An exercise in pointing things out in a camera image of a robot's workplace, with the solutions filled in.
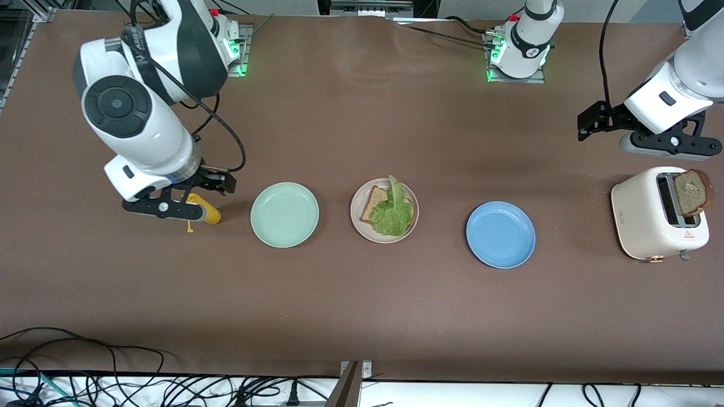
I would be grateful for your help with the mint green plate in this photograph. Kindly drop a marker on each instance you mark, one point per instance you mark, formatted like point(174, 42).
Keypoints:
point(284, 215)

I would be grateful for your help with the brown bread slice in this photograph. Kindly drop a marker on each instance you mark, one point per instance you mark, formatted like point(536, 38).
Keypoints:
point(693, 192)
point(373, 206)

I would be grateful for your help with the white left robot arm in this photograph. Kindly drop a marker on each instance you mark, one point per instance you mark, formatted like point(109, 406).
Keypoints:
point(667, 102)

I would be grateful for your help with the beige plate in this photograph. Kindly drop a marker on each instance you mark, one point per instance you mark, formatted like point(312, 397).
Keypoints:
point(365, 230)

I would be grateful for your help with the green lettuce leaf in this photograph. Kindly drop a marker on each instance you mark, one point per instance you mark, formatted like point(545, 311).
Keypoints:
point(393, 217)

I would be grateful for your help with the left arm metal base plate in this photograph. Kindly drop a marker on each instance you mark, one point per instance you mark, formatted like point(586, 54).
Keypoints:
point(520, 81)

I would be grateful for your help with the yellow mustard squeeze bottle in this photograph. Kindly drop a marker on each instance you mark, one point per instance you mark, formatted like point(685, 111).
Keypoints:
point(212, 215)

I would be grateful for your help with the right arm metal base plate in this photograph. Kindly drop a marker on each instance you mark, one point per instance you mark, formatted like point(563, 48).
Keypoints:
point(247, 51)

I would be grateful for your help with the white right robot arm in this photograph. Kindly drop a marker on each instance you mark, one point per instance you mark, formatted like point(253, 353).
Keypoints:
point(141, 130)

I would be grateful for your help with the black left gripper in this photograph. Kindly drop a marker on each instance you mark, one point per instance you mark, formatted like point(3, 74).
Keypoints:
point(614, 116)

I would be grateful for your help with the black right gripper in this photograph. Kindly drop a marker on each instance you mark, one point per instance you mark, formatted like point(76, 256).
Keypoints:
point(206, 178)

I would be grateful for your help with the blue plate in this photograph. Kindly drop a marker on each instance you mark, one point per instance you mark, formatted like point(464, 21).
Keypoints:
point(500, 234)

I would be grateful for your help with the black metal stand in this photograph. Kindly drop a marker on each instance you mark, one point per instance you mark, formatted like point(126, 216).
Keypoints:
point(424, 7)

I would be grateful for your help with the cream white toaster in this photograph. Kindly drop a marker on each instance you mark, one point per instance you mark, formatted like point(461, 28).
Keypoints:
point(639, 217)

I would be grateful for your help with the black power plug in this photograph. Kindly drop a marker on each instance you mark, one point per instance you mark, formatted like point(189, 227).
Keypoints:
point(292, 395)

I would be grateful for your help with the metal table bracket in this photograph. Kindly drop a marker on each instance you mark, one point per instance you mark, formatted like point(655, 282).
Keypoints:
point(348, 390)

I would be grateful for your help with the aluminium frame rail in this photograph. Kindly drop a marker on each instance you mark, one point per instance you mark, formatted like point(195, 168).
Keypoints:
point(45, 14)

